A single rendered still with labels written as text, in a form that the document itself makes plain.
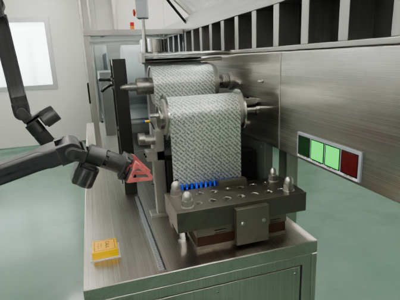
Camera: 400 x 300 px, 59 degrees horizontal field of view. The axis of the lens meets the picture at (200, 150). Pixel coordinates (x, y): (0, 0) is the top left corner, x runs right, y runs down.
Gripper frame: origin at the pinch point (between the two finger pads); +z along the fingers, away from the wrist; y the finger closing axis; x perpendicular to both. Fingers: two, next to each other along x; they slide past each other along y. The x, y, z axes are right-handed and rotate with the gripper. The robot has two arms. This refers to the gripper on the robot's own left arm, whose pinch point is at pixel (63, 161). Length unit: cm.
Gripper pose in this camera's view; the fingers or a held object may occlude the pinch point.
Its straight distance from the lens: 153.5
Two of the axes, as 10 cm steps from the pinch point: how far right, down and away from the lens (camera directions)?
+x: -7.7, 6.0, -2.2
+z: 4.8, 7.7, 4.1
